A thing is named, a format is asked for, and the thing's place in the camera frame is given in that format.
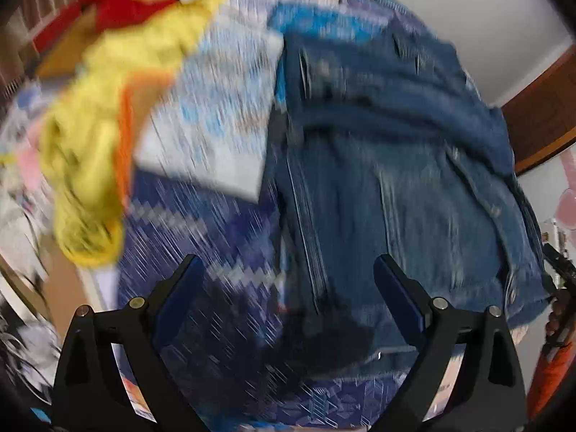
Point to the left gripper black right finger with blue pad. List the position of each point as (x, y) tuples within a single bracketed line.
[(467, 374)]

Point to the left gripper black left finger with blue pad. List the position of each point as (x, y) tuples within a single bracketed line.
[(110, 375)]

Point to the blue denim jacket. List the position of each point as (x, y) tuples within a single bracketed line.
[(388, 150)]

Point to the orange right sleeve forearm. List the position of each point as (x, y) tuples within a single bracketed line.
[(546, 378)]

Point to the person's right hand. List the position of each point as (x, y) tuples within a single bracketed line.
[(554, 324)]

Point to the yellow blanket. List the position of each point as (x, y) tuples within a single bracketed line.
[(80, 134)]

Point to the brown wooden door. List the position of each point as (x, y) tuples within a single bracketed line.
[(541, 118)]

